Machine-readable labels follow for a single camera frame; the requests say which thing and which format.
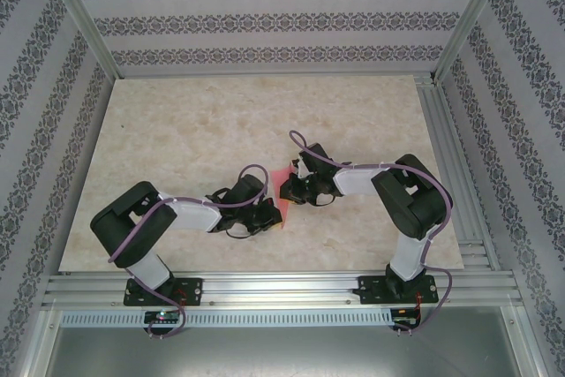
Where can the pink cloth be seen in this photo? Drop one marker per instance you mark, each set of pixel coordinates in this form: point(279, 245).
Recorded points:
point(280, 178)

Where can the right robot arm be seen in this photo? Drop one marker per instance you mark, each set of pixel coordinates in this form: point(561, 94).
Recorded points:
point(415, 205)

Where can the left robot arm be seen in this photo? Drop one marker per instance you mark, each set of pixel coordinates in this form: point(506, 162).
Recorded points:
point(128, 227)

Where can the grey sheet metal shelf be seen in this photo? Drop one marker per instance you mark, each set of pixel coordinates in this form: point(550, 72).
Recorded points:
point(282, 355)

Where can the small circuit board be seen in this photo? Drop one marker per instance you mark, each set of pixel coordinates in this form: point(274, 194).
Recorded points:
point(161, 316)
point(404, 313)

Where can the aluminium mounting rail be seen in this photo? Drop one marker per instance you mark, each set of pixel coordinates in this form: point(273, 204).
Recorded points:
point(282, 288)

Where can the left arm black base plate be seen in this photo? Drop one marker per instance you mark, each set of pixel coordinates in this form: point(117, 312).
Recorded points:
point(190, 291)

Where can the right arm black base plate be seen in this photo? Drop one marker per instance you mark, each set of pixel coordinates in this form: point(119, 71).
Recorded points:
point(371, 291)

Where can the aluminium side rail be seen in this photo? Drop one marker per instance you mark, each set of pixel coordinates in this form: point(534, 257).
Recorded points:
point(446, 138)

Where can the aluminium frame post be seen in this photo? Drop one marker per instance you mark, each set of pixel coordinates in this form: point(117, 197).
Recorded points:
point(472, 10)
point(84, 19)

